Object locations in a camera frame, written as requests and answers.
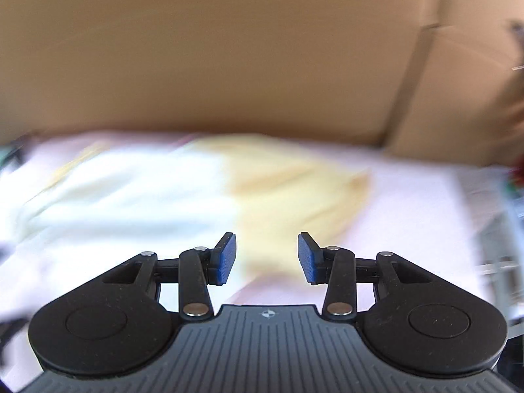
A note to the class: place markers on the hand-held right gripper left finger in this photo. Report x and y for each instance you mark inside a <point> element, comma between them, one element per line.
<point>227,258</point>

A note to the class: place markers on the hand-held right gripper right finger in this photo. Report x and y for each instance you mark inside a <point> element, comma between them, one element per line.
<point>307,258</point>

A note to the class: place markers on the pale green yellow shirt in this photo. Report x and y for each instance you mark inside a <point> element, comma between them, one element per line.
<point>143,204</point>

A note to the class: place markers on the pink towel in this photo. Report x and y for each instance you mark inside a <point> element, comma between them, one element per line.
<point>409,213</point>

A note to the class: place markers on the small cardboard box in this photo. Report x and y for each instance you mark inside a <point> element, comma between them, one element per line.
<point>458,90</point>

